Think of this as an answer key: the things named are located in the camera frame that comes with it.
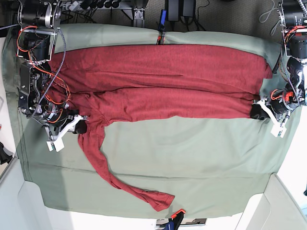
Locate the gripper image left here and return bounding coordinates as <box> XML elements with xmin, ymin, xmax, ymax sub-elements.
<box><xmin>35</xmin><ymin>103</ymin><xmax>87</xmax><ymax>141</ymax></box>

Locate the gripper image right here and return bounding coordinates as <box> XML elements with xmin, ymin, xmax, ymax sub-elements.
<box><xmin>250</xmin><ymin>88</ymin><xmax>305</xmax><ymax>121</ymax></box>

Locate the red long-sleeve T-shirt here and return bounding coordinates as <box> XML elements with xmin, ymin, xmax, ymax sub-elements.
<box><xmin>50</xmin><ymin>45</ymin><xmax>272</xmax><ymax>211</ymax></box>

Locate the green table cloth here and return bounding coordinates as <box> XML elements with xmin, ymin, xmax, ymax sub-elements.
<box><xmin>0</xmin><ymin>24</ymin><xmax>304</xmax><ymax>219</ymax></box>

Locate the black clamp left edge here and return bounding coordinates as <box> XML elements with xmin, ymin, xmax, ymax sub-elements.
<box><xmin>0</xmin><ymin>142</ymin><xmax>12</xmax><ymax>165</ymax></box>

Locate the white bin bottom right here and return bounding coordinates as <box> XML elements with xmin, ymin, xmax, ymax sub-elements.
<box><xmin>236</xmin><ymin>173</ymin><xmax>307</xmax><ymax>230</ymax></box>

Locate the white bin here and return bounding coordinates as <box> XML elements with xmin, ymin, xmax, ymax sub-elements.
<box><xmin>0</xmin><ymin>158</ymin><xmax>74</xmax><ymax>230</ymax></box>
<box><xmin>236</xmin><ymin>173</ymin><xmax>307</xmax><ymax>230</ymax></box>

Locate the white bin bottom left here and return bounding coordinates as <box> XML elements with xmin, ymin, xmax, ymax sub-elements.
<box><xmin>0</xmin><ymin>158</ymin><xmax>74</xmax><ymax>230</ymax></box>

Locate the white power strip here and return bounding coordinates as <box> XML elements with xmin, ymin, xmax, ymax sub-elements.
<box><xmin>61</xmin><ymin>0</ymin><xmax>81</xmax><ymax>12</ymax></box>

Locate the blue clamp top middle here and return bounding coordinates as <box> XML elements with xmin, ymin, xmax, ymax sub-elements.
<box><xmin>156</xmin><ymin>9</ymin><xmax>167</xmax><ymax>45</ymax></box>

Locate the blue orange clamp bottom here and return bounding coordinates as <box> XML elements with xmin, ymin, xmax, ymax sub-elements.
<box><xmin>164</xmin><ymin>209</ymin><xmax>186</xmax><ymax>230</ymax></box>

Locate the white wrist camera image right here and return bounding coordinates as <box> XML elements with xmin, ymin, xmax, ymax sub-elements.
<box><xmin>271</xmin><ymin>125</ymin><xmax>287</xmax><ymax>138</ymax></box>

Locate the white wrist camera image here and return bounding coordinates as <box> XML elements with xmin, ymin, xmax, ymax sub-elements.
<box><xmin>271</xmin><ymin>125</ymin><xmax>287</xmax><ymax>138</ymax></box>
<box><xmin>47</xmin><ymin>139</ymin><xmax>64</xmax><ymax>152</ymax></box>

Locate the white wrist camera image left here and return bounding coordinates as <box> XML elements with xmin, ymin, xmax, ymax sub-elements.
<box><xmin>47</xmin><ymin>139</ymin><xmax>64</xmax><ymax>152</ymax></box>

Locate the metal table leg bracket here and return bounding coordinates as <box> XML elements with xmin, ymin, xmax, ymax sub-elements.
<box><xmin>133</xmin><ymin>8</ymin><xmax>145</xmax><ymax>28</ymax></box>

